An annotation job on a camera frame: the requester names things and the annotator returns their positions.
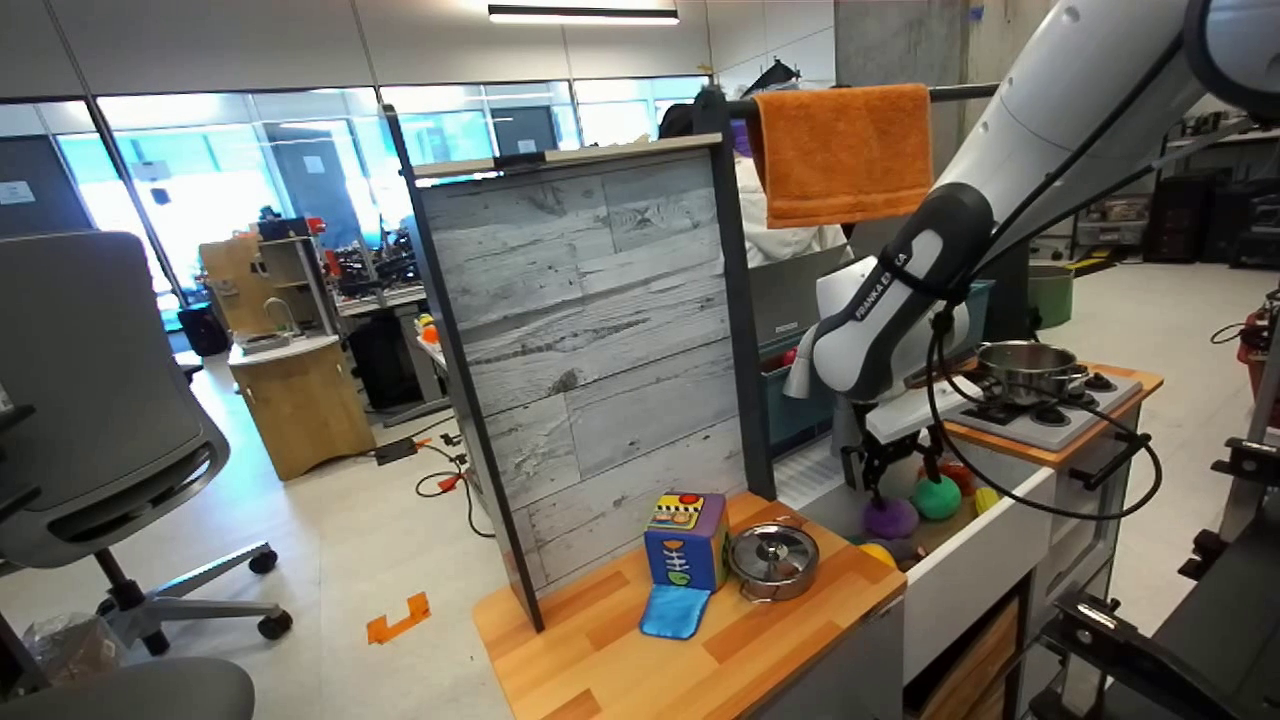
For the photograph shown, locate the silver metal pot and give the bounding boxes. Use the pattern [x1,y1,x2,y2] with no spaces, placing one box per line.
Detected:
[979,336,1090,410]

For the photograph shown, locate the orange floor marker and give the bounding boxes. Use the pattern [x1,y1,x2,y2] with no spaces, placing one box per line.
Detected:
[365,593,435,649]

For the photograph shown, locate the wooden toy kitchen counter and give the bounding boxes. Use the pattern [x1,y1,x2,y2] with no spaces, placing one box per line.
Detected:
[471,355,1173,720]

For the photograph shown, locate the person in white hoodie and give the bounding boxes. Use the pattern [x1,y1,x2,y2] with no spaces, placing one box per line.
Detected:
[660,82,858,274]

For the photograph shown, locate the ceiling light strip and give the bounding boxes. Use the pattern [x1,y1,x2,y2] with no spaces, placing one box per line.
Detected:
[486,0,686,33]

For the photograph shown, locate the grey office chair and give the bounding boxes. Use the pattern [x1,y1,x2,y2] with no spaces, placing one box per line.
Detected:
[0,227,299,660]

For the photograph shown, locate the white toy sink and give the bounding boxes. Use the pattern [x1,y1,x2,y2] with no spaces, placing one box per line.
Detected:
[777,404,1065,694]

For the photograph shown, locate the grey toy stove top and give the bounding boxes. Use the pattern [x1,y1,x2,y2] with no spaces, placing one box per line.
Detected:
[917,359,1151,459]

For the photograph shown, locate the wooden cabinet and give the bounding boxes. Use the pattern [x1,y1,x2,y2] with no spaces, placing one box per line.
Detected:
[197,227,382,483]

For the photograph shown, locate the small yellow toy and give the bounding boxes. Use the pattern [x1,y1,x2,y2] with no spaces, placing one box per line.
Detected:
[858,538,908,577]

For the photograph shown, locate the grey wood pattern panel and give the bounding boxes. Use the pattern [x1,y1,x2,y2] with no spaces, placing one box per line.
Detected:
[410,133,780,640]

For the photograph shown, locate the wide teal plastic bin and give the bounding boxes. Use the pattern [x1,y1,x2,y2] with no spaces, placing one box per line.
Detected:
[962,275,1002,351]

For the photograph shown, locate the small silver metal bowl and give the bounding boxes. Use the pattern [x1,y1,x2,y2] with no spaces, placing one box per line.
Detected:
[720,520,825,605]

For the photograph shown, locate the blue cloth piece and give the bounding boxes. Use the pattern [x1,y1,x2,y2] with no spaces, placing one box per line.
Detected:
[636,585,716,649]

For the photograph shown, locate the black metal frame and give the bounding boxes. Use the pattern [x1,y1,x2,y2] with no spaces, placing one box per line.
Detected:
[660,75,1048,503]

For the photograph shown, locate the purple plush toy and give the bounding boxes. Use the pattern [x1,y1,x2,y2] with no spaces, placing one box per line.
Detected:
[859,492,924,547]

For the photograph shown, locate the green ball toy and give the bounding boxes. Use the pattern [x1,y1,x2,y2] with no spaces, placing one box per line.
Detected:
[913,471,968,528]

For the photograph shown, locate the black equipment stand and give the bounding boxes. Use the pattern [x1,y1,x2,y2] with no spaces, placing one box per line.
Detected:
[1036,283,1280,720]

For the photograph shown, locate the blue snack box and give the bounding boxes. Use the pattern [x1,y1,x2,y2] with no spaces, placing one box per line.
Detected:
[640,487,732,598]

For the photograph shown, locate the black oven handle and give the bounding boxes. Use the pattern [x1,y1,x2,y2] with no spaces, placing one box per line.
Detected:
[1065,432,1161,498]

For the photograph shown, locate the narrow teal plastic bin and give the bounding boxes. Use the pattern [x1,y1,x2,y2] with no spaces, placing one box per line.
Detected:
[762,332,843,452]

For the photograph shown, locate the green waste bin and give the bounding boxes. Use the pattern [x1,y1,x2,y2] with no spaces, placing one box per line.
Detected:
[1029,256,1080,332]

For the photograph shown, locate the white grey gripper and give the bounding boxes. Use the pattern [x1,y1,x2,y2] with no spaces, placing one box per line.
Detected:
[859,376,998,509]

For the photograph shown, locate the metal shelf rack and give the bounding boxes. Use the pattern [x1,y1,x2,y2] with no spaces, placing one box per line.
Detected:
[1072,75,1280,270]

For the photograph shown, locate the red floor cable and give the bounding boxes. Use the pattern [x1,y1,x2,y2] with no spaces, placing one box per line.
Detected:
[410,436,481,509]

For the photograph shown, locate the orange towel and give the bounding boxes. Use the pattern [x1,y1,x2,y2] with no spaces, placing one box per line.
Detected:
[754,82,942,233]

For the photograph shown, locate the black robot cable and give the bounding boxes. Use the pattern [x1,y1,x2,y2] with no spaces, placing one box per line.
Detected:
[924,299,1170,524]

